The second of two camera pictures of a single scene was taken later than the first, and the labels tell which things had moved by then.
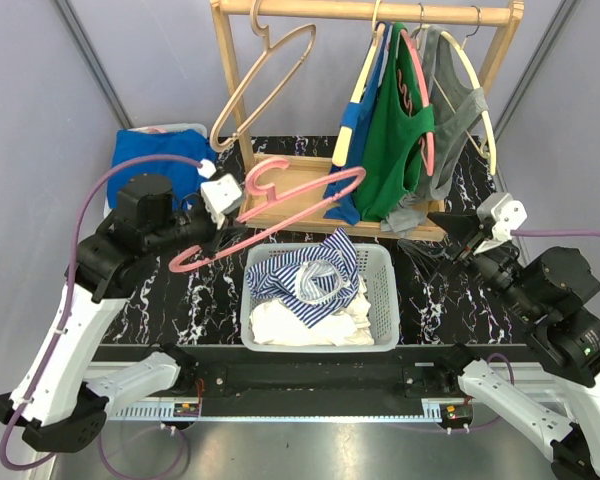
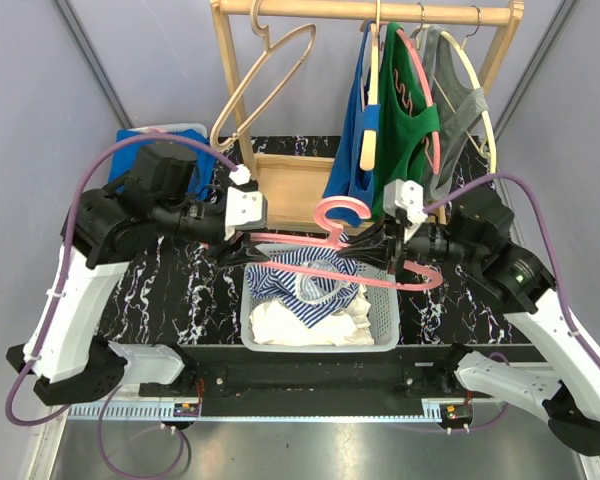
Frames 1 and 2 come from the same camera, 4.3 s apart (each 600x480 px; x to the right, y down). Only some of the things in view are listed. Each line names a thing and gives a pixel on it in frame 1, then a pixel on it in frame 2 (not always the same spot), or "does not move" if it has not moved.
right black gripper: (465, 226) to (373, 248)
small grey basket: (159, 128) does not move
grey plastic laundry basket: (376, 265) does not move
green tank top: (401, 117) does not move
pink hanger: (275, 197) to (334, 241)
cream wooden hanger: (344, 142) to (369, 140)
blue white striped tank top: (314, 281) does not move
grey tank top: (455, 103) does not move
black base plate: (411, 376) does not move
